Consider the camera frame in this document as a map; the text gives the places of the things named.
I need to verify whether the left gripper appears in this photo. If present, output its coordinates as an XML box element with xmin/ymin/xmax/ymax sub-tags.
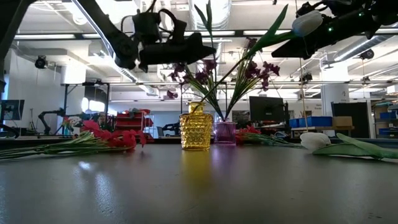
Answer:
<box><xmin>138</xmin><ymin>32</ymin><xmax>217</xmax><ymax>74</ymax></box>

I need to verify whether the purple glass vase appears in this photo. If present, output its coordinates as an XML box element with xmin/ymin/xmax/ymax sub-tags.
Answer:
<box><xmin>213</xmin><ymin>120</ymin><xmax>238</xmax><ymax>146</ymax></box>

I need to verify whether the brown cardboard box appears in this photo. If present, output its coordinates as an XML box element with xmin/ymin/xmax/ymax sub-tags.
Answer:
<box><xmin>332</xmin><ymin>116</ymin><xmax>353</xmax><ymax>128</ymax></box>

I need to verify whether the thin hanging cable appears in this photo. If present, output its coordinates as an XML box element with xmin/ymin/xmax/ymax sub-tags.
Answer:
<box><xmin>294</xmin><ymin>0</ymin><xmax>309</xmax><ymax>133</ymax></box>

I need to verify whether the silver ventilation duct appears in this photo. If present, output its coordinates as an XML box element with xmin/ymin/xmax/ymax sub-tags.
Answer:
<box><xmin>188</xmin><ymin>0</ymin><xmax>233</xmax><ymax>98</ymax></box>

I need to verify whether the purple artificial flower sprig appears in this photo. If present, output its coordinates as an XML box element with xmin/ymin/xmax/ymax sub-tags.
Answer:
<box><xmin>169</xmin><ymin>58</ymin><xmax>225</xmax><ymax>123</ymax></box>
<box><xmin>224</xmin><ymin>37</ymin><xmax>281</xmax><ymax>123</ymax></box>

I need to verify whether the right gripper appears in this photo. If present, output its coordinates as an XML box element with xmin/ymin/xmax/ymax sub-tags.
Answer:
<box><xmin>271</xmin><ymin>11</ymin><xmax>382</xmax><ymax>60</ymax></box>

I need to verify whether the large black monitor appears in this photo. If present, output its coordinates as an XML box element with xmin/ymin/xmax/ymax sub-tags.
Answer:
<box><xmin>249</xmin><ymin>96</ymin><xmax>285</xmax><ymax>123</ymax></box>

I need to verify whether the light wooden desk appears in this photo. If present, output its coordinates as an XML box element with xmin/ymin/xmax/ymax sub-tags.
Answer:
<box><xmin>290</xmin><ymin>126</ymin><xmax>355</xmax><ymax>139</ymax></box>

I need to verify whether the white artificial tulip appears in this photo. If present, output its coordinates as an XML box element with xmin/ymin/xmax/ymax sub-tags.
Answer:
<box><xmin>299</xmin><ymin>131</ymin><xmax>398</xmax><ymax>162</ymax></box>
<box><xmin>198</xmin><ymin>4</ymin><xmax>324</xmax><ymax>105</ymax></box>

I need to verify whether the black background workstation frame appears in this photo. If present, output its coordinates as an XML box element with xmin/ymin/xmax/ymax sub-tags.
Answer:
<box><xmin>63</xmin><ymin>80</ymin><xmax>229</xmax><ymax>131</ymax></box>

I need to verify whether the yellow textured glass vase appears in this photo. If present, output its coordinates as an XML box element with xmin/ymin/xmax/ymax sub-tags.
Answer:
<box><xmin>178</xmin><ymin>101</ymin><xmax>215</xmax><ymax>152</ymax></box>

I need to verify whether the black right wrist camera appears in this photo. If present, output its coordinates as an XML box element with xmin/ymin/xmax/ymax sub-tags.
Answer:
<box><xmin>295</xmin><ymin>1</ymin><xmax>352</xmax><ymax>19</ymax></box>

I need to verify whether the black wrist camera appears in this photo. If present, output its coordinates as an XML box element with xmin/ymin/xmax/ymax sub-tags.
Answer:
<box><xmin>132</xmin><ymin>8</ymin><xmax>187</xmax><ymax>44</ymax></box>
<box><xmin>295</xmin><ymin>1</ymin><xmax>352</xmax><ymax>19</ymax></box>

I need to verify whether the small dark monitor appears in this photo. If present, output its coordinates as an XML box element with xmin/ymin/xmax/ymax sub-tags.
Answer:
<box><xmin>0</xmin><ymin>99</ymin><xmax>25</xmax><ymax>121</ymax></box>

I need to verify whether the red artificial flower sprig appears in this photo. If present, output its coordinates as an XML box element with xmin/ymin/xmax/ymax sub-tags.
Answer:
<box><xmin>0</xmin><ymin>120</ymin><xmax>137</xmax><ymax>161</ymax></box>
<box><xmin>235</xmin><ymin>125</ymin><xmax>307</xmax><ymax>149</ymax></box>
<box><xmin>0</xmin><ymin>129</ymin><xmax>147</xmax><ymax>161</ymax></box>

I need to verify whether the shelf with blue bins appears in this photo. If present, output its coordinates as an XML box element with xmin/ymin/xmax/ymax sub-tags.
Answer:
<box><xmin>373</xmin><ymin>102</ymin><xmax>398</xmax><ymax>138</ymax></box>

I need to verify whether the black overhead light bar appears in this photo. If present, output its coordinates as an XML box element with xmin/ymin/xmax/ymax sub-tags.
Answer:
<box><xmin>14</xmin><ymin>29</ymin><xmax>312</xmax><ymax>40</ymax></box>

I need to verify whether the black upright panel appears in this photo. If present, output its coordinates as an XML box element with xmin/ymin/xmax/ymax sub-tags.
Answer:
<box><xmin>331</xmin><ymin>101</ymin><xmax>373</xmax><ymax>138</ymax></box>

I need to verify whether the red tool cart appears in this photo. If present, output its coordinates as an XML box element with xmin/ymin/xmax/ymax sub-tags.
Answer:
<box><xmin>114</xmin><ymin>108</ymin><xmax>154</xmax><ymax>138</ymax></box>

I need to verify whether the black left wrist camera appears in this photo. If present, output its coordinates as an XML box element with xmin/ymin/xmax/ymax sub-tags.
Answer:
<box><xmin>132</xmin><ymin>8</ymin><xmax>187</xmax><ymax>44</ymax></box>

